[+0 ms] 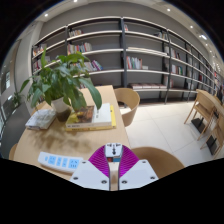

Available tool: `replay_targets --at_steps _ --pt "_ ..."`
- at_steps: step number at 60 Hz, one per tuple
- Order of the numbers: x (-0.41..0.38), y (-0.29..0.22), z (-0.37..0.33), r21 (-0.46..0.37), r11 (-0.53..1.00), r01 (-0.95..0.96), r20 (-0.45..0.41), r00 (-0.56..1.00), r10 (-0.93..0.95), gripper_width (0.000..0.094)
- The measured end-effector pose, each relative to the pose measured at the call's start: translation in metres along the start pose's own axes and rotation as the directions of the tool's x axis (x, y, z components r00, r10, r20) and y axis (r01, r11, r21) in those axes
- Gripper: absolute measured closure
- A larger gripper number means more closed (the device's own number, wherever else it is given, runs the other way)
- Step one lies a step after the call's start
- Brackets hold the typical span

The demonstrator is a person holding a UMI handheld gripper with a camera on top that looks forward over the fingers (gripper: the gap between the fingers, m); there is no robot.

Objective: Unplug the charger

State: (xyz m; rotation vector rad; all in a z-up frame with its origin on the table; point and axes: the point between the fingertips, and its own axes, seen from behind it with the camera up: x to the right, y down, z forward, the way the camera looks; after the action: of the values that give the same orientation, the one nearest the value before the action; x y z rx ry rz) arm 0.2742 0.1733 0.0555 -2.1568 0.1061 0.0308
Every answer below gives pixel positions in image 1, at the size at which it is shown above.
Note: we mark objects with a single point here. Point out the small background potted plant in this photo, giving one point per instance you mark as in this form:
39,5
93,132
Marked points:
16,98

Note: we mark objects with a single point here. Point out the white book with photo cover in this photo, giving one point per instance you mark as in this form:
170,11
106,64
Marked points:
100,115

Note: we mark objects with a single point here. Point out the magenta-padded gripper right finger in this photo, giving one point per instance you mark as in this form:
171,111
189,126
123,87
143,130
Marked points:
138,173

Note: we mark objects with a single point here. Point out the yellow book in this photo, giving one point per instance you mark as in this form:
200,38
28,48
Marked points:
113,118

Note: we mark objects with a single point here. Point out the small white charger block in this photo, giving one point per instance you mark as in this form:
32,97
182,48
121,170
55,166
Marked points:
113,150

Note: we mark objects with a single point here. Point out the group of ceiling lights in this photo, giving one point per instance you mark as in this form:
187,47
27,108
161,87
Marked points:
203,36

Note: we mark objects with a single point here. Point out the slatted wooden chair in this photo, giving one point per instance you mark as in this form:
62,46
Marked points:
216,130

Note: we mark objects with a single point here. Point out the light wooden side table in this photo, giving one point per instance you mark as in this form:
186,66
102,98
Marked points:
206,98

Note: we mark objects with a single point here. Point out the green potted plant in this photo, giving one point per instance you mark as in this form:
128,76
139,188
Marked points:
66,80

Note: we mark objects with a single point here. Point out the round-backed wooden chair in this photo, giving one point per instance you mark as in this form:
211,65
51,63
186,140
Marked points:
160,160
131,100
12,152

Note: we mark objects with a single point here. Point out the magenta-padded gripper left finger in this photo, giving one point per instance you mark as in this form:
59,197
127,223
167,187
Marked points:
90,175

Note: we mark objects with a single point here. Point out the grey bookshelf unit with books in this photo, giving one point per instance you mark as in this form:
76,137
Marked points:
124,50

